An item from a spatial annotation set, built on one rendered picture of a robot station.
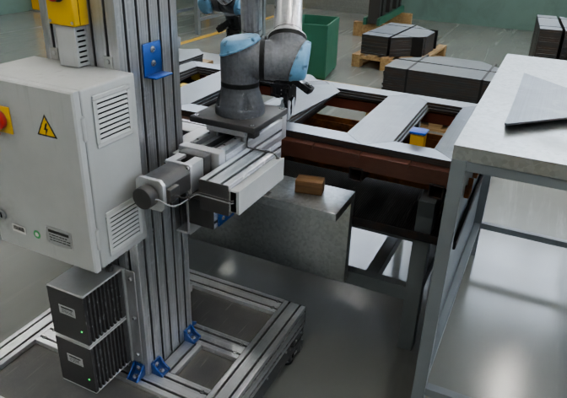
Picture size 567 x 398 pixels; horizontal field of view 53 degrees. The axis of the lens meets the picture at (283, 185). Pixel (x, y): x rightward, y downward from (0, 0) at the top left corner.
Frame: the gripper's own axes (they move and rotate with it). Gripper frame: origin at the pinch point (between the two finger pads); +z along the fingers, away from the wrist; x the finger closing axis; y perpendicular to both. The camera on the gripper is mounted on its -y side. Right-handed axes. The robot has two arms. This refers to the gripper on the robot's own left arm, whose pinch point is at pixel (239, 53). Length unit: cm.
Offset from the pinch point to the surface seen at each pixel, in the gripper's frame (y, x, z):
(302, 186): 72, -47, 15
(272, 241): 56, -54, 46
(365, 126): 73, -8, 13
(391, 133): 85, -8, 13
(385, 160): 94, -27, 9
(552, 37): 18, 387, 173
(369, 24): -268, 486, 250
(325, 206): 84, -50, 17
